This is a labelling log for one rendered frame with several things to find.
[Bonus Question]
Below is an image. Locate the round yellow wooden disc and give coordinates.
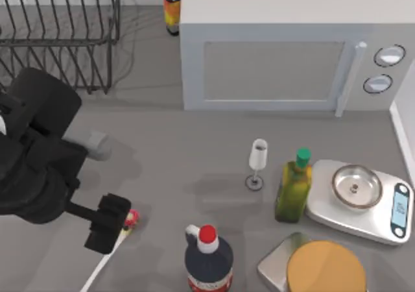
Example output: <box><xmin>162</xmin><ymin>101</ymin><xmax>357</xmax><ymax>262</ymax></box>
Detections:
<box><xmin>286</xmin><ymin>239</ymin><xmax>368</xmax><ymax>292</ymax></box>

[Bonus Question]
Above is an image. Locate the green oil bottle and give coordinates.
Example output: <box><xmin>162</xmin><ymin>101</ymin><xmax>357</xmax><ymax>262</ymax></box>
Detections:
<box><xmin>274</xmin><ymin>147</ymin><xmax>313</xmax><ymax>224</ymax></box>

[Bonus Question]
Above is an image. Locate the silver kitchen scale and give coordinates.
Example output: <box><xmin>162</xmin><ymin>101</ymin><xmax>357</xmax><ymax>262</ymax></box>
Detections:
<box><xmin>303</xmin><ymin>158</ymin><xmax>415</xmax><ymax>247</ymax></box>

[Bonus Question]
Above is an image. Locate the dark bottle with red cap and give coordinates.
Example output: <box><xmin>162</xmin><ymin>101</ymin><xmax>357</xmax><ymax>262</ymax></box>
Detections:
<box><xmin>184</xmin><ymin>224</ymin><xmax>235</xmax><ymax>292</ymax></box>

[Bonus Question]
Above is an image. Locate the silver metal bowl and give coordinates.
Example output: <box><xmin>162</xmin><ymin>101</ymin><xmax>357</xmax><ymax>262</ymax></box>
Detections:
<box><xmin>331</xmin><ymin>164</ymin><xmax>384</xmax><ymax>210</ymax></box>

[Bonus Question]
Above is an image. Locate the white wine glass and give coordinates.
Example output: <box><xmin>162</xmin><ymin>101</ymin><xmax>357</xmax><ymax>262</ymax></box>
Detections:
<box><xmin>245</xmin><ymin>138</ymin><xmax>269</xmax><ymax>191</ymax></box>

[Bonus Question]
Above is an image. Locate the pale grey rounded box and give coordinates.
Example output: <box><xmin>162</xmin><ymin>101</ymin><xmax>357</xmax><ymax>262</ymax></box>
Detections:
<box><xmin>84</xmin><ymin>130</ymin><xmax>112</xmax><ymax>162</ymax></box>

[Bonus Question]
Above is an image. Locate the dark bottle with orange label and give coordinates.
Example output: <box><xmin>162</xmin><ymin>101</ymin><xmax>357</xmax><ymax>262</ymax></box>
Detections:
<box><xmin>163</xmin><ymin>0</ymin><xmax>182</xmax><ymax>37</ymax></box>

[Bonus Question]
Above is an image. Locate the pale grey microwave oven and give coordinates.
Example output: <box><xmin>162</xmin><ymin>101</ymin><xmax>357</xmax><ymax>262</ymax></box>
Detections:
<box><xmin>179</xmin><ymin>0</ymin><xmax>415</xmax><ymax>118</ymax></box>

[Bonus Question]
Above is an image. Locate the grey square metal base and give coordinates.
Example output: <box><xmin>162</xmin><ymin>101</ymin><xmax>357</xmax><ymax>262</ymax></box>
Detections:
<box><xmin>257</xmin><ymin>232</ymin><xmax>313</xmax><ymax>290</ymax></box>

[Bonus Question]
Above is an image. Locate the white brush with red head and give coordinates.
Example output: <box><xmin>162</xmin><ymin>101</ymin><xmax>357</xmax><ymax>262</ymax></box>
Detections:
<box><xmin>78</xmin><ymin>208</ymin><xmax>141</xmax><ymax>292</ymax></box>

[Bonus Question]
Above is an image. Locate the microwave oven door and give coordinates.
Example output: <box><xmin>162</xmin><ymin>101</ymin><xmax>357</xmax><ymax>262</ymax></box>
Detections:
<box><xmin>180</xmin><ymin>22</ymin><xmax>356</xmax><ymax>112</ymax></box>

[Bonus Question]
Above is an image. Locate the pale microwave door handle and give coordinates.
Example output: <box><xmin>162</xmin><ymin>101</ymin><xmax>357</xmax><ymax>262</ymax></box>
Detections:
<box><xmin>335</xmin><ymin>41</ymin><xmax>368</xmax><ymax>118</ymax></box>

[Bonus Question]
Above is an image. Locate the round microwave knob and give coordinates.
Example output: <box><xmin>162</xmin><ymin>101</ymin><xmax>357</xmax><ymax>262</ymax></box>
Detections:
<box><xmin>373</xmin><ymin>44</ymin><xmax>407</xmax><ymax>67</ymax></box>
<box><xmin>362</xmin><ymin>74</ymin><xmax>394</xmax><ymax>95</ymax></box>

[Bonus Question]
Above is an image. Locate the dark wire dish rack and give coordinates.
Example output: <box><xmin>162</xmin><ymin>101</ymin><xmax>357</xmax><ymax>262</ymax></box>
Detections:
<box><xmin>0</xmin><ymin>0</ymin><xmax>123</xmax><ymax>95</ymax></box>

